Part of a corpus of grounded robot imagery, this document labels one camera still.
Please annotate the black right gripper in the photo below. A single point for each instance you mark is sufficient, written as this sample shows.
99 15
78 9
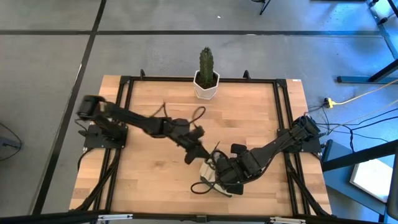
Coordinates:
231 172

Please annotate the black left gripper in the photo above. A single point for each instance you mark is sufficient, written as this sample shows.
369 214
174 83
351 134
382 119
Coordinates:
185 132

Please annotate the cream green canvas gardening bag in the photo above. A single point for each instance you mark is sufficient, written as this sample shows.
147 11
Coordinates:
205 171

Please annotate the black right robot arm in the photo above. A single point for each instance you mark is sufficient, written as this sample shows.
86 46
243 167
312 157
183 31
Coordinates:
273 146

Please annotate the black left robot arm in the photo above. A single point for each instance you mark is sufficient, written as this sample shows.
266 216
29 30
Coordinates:
136 119

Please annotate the white hexagonal plant pot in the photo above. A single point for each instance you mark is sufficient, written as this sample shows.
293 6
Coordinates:
203 92

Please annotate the green column cactus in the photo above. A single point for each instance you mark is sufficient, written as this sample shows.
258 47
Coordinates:
206 68

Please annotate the dark metal stand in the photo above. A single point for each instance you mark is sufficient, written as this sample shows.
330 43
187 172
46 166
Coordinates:
342 174

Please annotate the black chair base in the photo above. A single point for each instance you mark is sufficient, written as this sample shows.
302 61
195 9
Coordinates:
264 6

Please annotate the grey floor object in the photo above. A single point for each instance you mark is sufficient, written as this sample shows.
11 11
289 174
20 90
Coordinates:
9 143

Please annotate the silver frame corner bracket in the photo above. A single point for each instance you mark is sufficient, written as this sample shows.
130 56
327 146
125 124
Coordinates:
115 217
287 220

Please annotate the black aluminium table frame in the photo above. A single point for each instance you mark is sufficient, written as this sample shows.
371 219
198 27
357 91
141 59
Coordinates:
155 79

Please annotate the dark metal desk frame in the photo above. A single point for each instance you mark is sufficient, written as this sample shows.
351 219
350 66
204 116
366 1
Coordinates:
385 71

